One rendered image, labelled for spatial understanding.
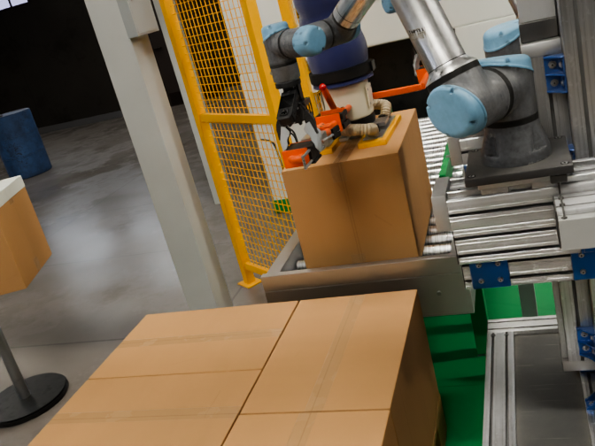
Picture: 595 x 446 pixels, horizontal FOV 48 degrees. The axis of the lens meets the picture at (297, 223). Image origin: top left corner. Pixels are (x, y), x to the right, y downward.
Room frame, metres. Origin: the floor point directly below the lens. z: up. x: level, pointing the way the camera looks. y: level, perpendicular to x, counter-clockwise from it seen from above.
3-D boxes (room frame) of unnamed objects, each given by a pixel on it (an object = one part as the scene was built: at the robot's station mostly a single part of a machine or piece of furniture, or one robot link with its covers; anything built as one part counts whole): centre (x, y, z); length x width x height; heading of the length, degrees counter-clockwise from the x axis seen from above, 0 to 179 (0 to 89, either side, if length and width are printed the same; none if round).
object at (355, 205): (2.40, -0.28, 0.75); 0.60 x 0.40 x 0.40; 160
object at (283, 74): (1.85, -0.07, 1.30); 0.08 x 0.08 x 0.05
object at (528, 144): (1.44, -0.52, 1.09); 0.15 x 0.15 x 0.10
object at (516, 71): (1.44, -0.51, 1.20); 0.13 x 0.12 x 0.14; 125
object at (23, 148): (9.18, 3.33, 0.43); 0.59 x 0.57 x 0.86; 159
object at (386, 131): (2.36, -0.37, 0.97); 0.34 x 0.10 x 0.05; 158
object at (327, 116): (2.16, -0.19, 1.08); 0.10 x 0.08 x 0.06; 68
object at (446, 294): (2.05, -0.16, 0.47); 0.70 x 0.03 x 0.15; 69
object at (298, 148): (1.84, -0.06, 1.08); 0.08 x 0.07 x 0.05; 158
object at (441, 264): (2.05, -0.16, 0.58); 0.70 x 0.03 x 0.06; 69
